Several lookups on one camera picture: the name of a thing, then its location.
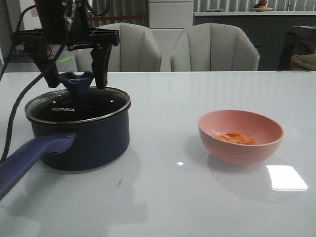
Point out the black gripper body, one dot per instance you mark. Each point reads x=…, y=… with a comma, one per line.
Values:
x=65, y=22

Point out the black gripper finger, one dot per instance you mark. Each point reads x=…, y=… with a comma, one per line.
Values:
x=45, y=65
x=100, y=59

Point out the glass pot lid blue knob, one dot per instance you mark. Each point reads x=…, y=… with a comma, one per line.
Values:
x=79, y=102

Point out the pink plastic bowl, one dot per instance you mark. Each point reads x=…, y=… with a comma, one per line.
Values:
x=267, y=133

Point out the orange ham slices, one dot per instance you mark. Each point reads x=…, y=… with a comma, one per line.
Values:
x=237, y=137

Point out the left beige upholstered chair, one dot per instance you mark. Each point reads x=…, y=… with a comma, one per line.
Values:
x=137, y=51

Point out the beige upholstered chair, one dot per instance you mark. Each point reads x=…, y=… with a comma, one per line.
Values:
x=137, y=51
x=214, y=47

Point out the white cabinet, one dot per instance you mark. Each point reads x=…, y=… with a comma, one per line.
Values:
x=167, y=19

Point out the right beige upholstered chair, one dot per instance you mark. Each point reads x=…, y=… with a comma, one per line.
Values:
x=214, y=47

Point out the fruit plate on counter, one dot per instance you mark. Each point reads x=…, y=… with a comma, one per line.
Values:
x=261, y=6

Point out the grey counter sideboard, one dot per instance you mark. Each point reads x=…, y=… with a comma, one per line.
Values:
x=277, y=35

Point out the olive cushion seat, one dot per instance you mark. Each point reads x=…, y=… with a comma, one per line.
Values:
x=305, y=62

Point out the dark blue saucepan purple handle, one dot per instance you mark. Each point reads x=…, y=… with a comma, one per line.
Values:
x=68, y=147

